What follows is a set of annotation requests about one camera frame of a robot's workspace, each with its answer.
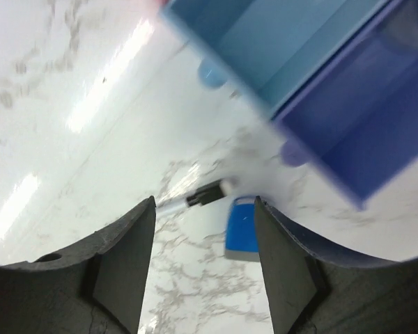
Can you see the blue pencil sharpener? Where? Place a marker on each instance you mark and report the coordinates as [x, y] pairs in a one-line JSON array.
[[240, 238]]

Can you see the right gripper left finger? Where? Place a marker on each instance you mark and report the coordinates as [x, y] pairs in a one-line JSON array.
[[95, 285]]

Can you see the purple blue bin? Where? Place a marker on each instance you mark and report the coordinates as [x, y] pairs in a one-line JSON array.
[[356, 119]]

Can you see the black capped pen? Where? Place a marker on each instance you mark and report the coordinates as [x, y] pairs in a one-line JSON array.
[[201, 196]]

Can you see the light blue bin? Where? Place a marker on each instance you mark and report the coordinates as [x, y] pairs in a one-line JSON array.
[[267, 48]]

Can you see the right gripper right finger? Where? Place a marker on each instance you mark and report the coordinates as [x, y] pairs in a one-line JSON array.
[[314, 285]]

